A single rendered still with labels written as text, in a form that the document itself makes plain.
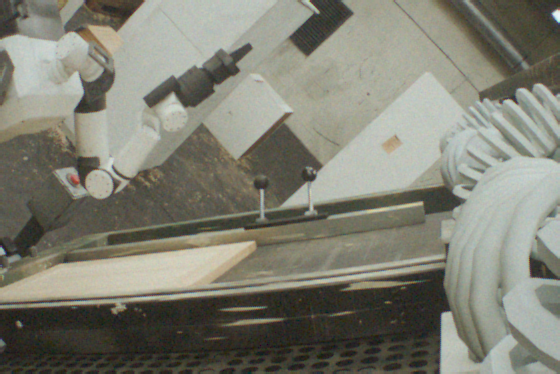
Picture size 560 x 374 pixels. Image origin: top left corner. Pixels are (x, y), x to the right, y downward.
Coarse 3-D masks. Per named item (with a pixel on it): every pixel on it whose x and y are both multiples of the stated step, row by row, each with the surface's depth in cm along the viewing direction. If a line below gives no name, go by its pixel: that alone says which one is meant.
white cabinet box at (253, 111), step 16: (256, 80) 642; (240, 96) 637; (256, 96) 633; (272, 96) 673; (224, 112) 643; (240, 112) 639; (256, 112) 635; (272, 112) 631; (288, 112) 648; (224, 128) 646; (240, 128) 642; (256, 128) 637; (272, 128) 657; (224, 144) 648; (240, 144) 644; (256, 144) 667
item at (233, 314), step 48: (192, 288) 76; (240, 288) 72; (288, 288) 68; (336, 288) 67; (384, 288) 66; (432, 288) 64; (0, 336) 81; (48, 336) 78; (96, 336) 76; (144, 336) 74; (192, 336) 72; (240, 336) 71; (288, 336) 69; (336, 336) 68
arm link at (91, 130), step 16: (96, 112) 148; (80, 128) 149; (96, 128) 149; (80, 144) 150; (96, 144) 151; (80, 160) 151; (96, 160) 151; (80, 176) 152; (96, 176) 151; (96, 192) 152
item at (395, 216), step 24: (336, 216) 141; (360, 216) 138; (384, 216) 136; (408, 216) 135; (168, 240) 151; (192, 240) 149; (216, 240) 147; (240, 240) 146; (264, 240) 144; (288, 240) 143
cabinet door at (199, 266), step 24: (72, 264) 151; (96, 264) 146; (120, 264) 141; (144, 264) 135; (168, 264) 130; (192, 264) 126; (216, 264) 120; (24, 288) 127; (48, 288) 123; (72, 288) 119; (96, 288) 115; (120, 288) 112; (144, 288) 108
